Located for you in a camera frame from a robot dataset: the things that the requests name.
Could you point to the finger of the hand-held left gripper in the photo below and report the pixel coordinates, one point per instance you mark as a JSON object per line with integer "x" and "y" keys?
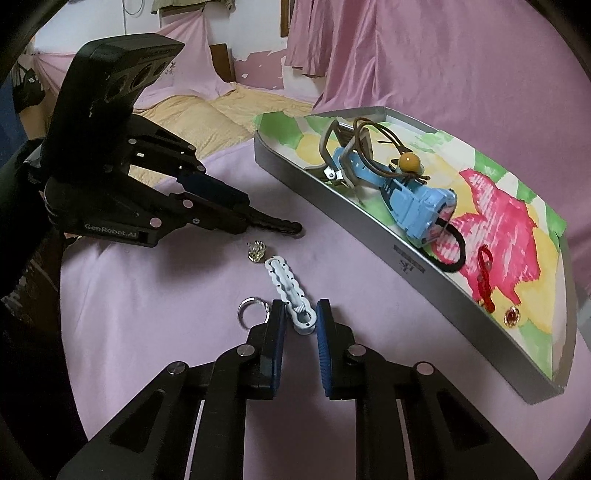
{"x": 221, "y": 217}
{"x": 217, "y": 189}

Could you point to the wooden headboard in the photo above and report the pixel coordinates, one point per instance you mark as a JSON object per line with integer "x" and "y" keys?
{"x": 224, "y": 62}

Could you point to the black garment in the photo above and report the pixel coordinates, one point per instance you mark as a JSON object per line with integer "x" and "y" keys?
{"x": 27, "y": 87}

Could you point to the pink hung sheet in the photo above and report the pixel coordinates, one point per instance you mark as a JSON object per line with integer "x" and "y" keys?
{"x": 194, "y": 55}

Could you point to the grey metal tray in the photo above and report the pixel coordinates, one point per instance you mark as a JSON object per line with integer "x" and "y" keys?
{"x": 369, "y": 249}

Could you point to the colourful painted paper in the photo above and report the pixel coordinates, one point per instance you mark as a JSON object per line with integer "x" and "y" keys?
{"x": 498, "y": 217}

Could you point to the white plastic hair clip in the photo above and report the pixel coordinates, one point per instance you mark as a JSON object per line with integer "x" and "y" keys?
{"x": 286, "y": 281}

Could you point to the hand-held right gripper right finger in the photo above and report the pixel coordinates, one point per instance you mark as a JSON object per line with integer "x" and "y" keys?
{"x": 323, "y": 350}

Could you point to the brown window frame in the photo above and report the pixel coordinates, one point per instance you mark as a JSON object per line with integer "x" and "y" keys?
{"x": 285, "y": 16}

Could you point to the small gold red earring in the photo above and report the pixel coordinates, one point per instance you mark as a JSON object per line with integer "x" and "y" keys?
{"x": 512, "y": 316}

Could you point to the lilac table cloth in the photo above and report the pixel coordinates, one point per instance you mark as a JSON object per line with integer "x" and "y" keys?
{"x": 161, "y": 300}

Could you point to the beige hair claw clip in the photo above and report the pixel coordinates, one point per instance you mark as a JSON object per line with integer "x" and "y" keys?
{"x": 364, "y": 141}

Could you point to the blue smartwatch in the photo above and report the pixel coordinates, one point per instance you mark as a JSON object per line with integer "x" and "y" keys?
{"x": 415, "y": 203}

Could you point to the small red hair clip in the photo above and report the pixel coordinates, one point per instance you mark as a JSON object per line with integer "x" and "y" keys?
{"x": 484, "y": 277}

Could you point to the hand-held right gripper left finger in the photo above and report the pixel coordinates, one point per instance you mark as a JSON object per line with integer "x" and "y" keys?
{"x": 278, "y": 350}

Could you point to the olive cloth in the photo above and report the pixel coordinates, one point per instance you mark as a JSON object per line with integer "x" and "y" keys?
{"x": 184, "y": 3}

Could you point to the large pink curtain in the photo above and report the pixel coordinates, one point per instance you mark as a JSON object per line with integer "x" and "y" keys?
{"x": 438, "y": 60}

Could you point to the yellow blanket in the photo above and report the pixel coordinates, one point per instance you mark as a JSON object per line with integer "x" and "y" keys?
{"x": 221, "y": 110}

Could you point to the tied pink curtain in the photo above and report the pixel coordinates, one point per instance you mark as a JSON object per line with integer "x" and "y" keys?
{"x": 304, "y": 32}

